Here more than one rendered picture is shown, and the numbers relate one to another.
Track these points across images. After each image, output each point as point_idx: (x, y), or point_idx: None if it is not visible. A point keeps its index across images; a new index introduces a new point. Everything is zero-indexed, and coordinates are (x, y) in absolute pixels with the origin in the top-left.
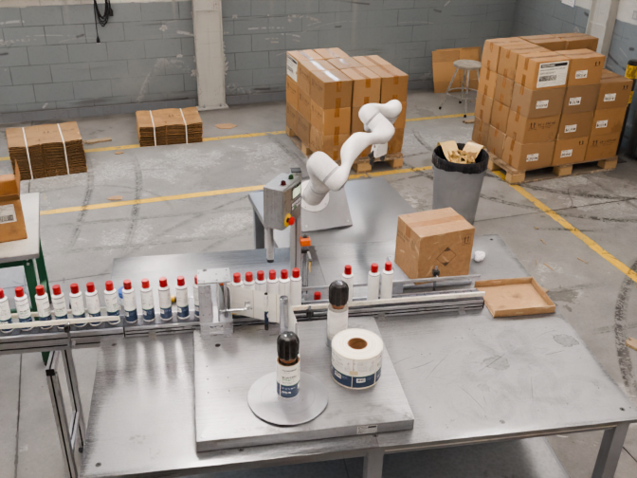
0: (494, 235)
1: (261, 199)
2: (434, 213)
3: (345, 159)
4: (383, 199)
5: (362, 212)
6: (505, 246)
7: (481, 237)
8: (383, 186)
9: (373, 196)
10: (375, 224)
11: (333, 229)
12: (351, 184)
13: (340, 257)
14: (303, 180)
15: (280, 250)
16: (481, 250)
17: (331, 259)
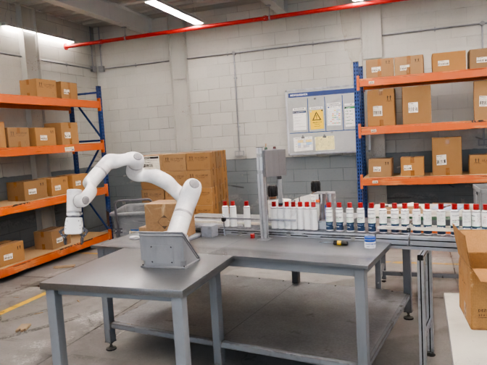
0: (95, 245)
1: (182, 283)
2: (160, 203)
3: (177, 183)
4: (92, 268)
5: (130, 263)
6: (105, 241)
7: (104, 245)
8: (62, 276)
9: (93, 271)
10: (140, 257)
11: None
12: (80, 282)
13: (204, 248)
14: (172, 232)
15: (235, 254)
16: (122, 241)
17: (211, 248)
